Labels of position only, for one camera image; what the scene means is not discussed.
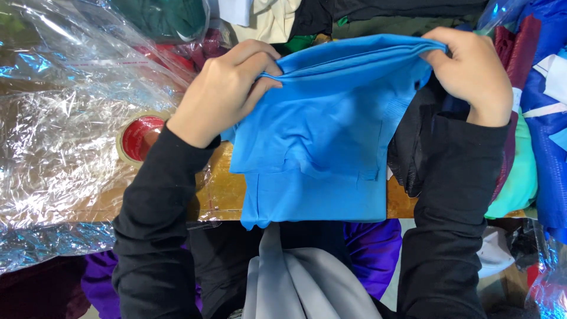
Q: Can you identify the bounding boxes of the grey scarf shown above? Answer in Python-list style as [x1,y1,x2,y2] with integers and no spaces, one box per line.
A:
[241,222,384,319]

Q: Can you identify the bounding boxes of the maroon garment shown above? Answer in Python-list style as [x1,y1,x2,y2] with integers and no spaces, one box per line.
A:
[491,14,542,202]

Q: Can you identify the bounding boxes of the mint green garment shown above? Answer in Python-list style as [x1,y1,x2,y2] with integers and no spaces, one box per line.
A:
[485,108,538,219]

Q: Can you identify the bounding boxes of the red garment in bag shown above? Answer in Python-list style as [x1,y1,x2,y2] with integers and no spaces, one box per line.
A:
[135,29,231,78]

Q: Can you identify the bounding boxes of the person's right hand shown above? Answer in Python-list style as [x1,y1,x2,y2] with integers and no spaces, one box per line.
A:
[419,27,514,128]

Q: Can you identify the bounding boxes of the cream garment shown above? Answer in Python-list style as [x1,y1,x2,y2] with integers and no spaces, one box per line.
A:
[230,0,303,44]

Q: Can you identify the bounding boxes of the tape roll with red core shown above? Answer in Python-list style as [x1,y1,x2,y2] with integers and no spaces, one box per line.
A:
[116,111,172,168]

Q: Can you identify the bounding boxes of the blue shiny packaged garments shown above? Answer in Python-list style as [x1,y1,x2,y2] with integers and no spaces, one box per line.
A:
[476,0,567,244]

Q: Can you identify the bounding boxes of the black garment heap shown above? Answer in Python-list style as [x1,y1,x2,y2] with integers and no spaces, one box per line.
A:
[290,0,488,38]

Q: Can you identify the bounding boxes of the purple garment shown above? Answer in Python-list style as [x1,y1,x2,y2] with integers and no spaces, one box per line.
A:
[81,218,403,319]

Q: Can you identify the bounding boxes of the person's left hand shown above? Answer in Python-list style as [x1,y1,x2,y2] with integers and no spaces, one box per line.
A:
[166,39,284,149]

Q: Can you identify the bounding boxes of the white garment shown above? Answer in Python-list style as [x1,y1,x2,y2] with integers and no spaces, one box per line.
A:
[209,0,254,27]

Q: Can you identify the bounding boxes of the blue garment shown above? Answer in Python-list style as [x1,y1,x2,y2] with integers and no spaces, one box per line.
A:
[221,34,449,231]

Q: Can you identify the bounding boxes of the dark green garment in bag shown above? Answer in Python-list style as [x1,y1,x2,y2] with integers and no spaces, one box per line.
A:
[111,0,210,44]

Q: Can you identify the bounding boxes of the heap of clear plastic bags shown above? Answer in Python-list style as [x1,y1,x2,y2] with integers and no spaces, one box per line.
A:
[0,0,222,275]

